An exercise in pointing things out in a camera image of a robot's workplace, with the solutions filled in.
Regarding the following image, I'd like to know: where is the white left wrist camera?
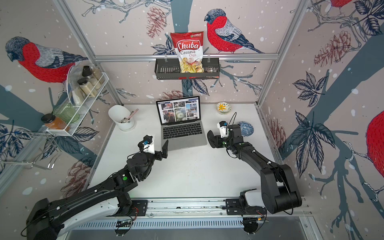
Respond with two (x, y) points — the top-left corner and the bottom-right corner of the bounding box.
(138, 135), (155, 155)

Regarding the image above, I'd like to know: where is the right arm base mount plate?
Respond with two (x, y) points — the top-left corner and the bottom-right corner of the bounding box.
(223, 198), (267, 216)

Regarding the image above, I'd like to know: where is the chrome wire wall rack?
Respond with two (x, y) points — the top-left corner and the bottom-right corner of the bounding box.
(1, 130), (63, 170)

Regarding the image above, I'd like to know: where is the orange jar with black lid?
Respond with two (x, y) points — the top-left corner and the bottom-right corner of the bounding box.
(41, 114), (70, 131)

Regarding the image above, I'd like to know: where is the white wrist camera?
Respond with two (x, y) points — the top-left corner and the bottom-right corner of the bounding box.
(138, 135), (155, 155)
(217, 121), (229, 138)

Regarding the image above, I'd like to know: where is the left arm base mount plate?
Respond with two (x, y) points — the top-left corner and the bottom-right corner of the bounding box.
(110, 200), (149, 218)

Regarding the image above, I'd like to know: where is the blue patterned ceramic bowl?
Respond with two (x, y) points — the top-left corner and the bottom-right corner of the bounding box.
(238, 121), (254, 137)

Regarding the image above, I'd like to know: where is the beige bottle black cap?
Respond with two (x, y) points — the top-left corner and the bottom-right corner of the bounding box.
(77, 78), (98, 98)
(82, 66), (102, 90)

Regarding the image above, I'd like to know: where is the white utensil holder cup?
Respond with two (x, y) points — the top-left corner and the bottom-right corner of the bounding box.
(108, 105), (137, 132)

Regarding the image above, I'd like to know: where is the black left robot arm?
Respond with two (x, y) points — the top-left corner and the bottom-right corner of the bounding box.
(21, 135), (169, 240)

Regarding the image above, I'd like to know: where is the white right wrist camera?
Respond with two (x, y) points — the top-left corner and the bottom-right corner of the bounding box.
(217, 121), (229, 138)

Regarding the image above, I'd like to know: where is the red cassava chips bag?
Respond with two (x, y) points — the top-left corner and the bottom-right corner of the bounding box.
(171, 32), (204, 73)

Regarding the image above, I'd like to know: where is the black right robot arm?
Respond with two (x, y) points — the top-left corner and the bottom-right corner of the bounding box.
(207, 121), (303, 214)

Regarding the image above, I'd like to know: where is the black wall basket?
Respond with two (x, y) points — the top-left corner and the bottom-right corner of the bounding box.
(155, 58), (220, 80)

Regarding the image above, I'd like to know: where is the yellow flower ceramic bowl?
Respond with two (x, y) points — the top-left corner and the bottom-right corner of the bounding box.
(216, 102), (232, 115)

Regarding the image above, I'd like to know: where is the silver laptop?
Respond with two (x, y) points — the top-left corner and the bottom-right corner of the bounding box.
(156, 96), (207, 151)

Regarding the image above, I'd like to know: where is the pink handled utensil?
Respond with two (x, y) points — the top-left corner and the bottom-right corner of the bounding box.
(121, 109), (139, 124)

